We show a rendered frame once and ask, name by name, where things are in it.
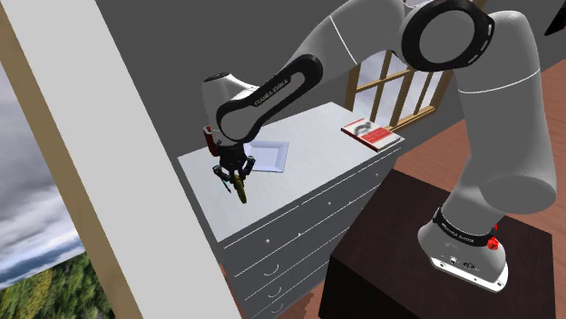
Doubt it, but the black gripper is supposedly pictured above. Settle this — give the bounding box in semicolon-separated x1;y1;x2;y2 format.
211;143;257;183

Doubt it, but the dark robot stand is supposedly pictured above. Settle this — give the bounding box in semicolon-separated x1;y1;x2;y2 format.
317;169;556;319

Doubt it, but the large wooden framed window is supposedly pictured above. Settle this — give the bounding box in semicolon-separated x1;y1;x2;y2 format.
0;0;143;319

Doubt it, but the wooden lattice window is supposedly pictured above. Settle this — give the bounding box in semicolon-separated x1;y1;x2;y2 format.
344;49;454;133

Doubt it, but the red and white book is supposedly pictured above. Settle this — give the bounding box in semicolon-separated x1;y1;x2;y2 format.
340;117;403;153

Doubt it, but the olive yellow pen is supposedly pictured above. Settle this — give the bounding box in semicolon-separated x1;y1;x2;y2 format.
232;173;249;205

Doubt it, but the white chest of drawers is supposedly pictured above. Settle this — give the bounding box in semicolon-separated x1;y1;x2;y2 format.
177;101;405;319

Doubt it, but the teal pen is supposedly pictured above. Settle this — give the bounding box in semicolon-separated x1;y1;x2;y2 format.
215;169;233;195

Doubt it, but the red cup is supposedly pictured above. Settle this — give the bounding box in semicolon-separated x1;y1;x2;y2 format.
202;125;220;158

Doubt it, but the white square plate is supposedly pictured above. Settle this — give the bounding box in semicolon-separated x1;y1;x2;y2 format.
244;140;290;174

